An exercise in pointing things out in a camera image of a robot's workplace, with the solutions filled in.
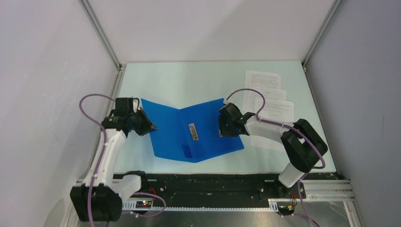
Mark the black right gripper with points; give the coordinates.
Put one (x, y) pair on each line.
(223, 131)

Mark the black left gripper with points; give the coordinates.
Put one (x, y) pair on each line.
(148, 125)

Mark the blue plastic folder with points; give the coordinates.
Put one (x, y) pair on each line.
(190, 134)

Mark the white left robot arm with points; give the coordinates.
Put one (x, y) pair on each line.
(97, 199)

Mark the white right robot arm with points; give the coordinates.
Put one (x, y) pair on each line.
(302, 144)

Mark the top white paper sheet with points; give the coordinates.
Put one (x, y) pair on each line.
(255, 79)

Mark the bottom white paper sheet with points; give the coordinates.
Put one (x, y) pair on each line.
(276, 110)

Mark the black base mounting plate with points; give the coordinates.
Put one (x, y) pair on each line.
(218, 191)

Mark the left controller board with leds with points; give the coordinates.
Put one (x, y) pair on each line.
(143, 204)

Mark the controller board with leds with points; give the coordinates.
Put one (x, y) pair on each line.
(286, 210)
(143, 204)

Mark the right controller board with leds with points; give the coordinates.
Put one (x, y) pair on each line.
(286, 210)

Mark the left aluminium frame post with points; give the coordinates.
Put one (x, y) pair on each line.
(100, 32)

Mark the aluminium frame post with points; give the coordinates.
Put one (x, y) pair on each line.
(328, 20)
(100, 32)

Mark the right aluminium frame post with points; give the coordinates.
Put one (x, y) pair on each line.
(328, 20)

